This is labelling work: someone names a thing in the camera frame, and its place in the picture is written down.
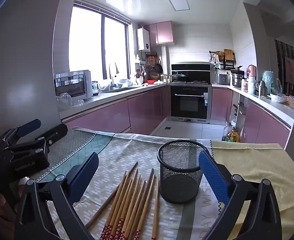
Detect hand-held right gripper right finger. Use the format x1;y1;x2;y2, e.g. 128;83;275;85
198;151;283;240

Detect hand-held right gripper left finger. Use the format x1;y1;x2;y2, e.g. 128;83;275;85
14;152;100;240

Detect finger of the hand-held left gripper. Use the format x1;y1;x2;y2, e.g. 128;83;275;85
0;119;42;147
2;123;69;155

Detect black mesh utensil holder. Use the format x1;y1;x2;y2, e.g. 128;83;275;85
157;139;211;204

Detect pile of wooden chopsticks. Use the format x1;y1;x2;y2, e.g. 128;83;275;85
86;161;161;240

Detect person's left hand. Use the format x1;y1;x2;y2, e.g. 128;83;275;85
18;176;30;193

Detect clear plastic bag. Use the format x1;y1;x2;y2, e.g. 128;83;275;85
57;92;85;107

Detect yellow cooking oil bottle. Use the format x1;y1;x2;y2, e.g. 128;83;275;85
226;127;240;143

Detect dark liquid bottle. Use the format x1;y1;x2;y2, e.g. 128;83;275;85
221;122;234;142

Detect yellow cloth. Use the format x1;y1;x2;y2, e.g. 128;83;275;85
212;140;294;230

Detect white microwave oven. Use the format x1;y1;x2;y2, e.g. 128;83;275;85
54;69;94;100

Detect grey teal patterned tablecloth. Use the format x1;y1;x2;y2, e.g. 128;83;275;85
34;127;228;240

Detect glass teapot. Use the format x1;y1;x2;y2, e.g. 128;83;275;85
91;80;100;96

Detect curved pink lower cabinets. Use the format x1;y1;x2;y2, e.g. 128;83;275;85
211;87;291;149

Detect built-in black oven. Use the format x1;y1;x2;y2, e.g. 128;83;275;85
169;84;212;123

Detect grey refrigerator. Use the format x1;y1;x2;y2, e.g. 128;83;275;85
0;0;70;143

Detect steel kitchen faucet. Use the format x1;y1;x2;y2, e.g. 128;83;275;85
109;62;120;85

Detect gas hob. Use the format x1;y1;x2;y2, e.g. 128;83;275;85
171;80;211;85

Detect kitchen window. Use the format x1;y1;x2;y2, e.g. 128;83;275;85
69;2;132;80

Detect white bottle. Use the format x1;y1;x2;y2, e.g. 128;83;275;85
247;77;256;93

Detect steel stock pot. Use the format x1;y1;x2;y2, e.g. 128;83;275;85
231;71;245;88

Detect steel thermos flask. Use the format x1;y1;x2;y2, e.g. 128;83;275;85
258;80;268;97

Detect white bag on counter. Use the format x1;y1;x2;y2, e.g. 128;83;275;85
270;93;288;104

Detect wok with glass lid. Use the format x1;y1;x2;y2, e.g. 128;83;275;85
171;72;188;82

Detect black range hood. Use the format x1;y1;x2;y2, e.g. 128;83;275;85
171;64;211;82

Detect green plastic-covered appliance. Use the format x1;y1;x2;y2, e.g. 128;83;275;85
262;70;283;95

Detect hanging utensil rack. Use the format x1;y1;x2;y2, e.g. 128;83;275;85
146;52;164;80

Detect white water heater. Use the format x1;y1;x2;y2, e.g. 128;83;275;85
137;27;151;51

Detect pink upper cabinet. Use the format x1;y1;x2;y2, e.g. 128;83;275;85
143;21;175;45

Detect ceiling light panel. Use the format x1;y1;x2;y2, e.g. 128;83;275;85
166;0;190;12

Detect black wall shelf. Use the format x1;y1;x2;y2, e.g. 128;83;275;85
209;49;238;70

